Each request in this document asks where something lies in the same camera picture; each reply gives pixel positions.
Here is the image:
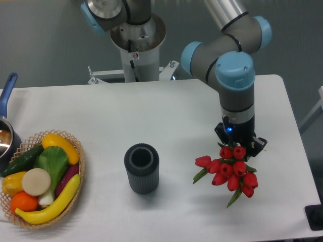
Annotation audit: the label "beige round radish slice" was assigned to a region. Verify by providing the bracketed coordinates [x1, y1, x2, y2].
[22, 168, 51, 196]

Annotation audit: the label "yellow bell pepper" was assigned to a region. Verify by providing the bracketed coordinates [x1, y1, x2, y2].
[2, 171, 27, 196]

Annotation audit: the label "yellow banana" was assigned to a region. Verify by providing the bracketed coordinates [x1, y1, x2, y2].
[15, 174, 81, 225]

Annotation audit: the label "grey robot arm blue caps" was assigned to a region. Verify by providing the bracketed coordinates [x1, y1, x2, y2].
[81, 1, 272, 159]

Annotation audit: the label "green cucumber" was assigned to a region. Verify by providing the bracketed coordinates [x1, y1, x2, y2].
[1, 145, 44, 177]

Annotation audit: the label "green bok choy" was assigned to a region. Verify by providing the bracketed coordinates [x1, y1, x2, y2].
[33, 146, 68, 208]

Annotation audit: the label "blue handled saucepan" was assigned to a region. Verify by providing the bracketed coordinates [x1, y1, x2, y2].
[1, 73, 21, 172]

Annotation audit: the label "dark grey ribbed vase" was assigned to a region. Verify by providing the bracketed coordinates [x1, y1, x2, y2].
[124, 143, 159, 195]

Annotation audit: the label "black device at table edge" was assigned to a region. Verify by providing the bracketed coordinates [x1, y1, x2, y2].
[304, 205, 322, 231]

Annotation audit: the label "orange fruit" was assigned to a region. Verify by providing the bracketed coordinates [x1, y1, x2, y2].
[10, 192, 38, 214]

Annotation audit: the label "woven wicker basket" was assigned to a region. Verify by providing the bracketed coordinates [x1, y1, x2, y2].
[1, 130, 85, 229]

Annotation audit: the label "yellow squash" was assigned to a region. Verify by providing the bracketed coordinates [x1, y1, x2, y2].
[42, 133, 80, 165]

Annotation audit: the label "purple sweet potato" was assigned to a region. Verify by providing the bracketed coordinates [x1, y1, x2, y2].
[55, 164, 79, 198]

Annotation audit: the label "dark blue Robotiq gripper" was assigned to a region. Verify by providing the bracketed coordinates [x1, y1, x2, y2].
[214, 116, 267, 161]

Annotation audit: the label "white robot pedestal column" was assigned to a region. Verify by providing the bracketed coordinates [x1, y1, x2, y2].
[110, 14, 166, 82]

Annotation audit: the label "white metal base frame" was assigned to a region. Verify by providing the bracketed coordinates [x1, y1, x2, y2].
[87, 60, 180, 85]

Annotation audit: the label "red tulip bouquet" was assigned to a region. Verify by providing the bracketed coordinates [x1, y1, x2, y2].
[192, 144, 258, 208]

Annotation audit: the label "white frame at right edge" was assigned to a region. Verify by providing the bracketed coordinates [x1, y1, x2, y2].
[299, 86, 322, 134]

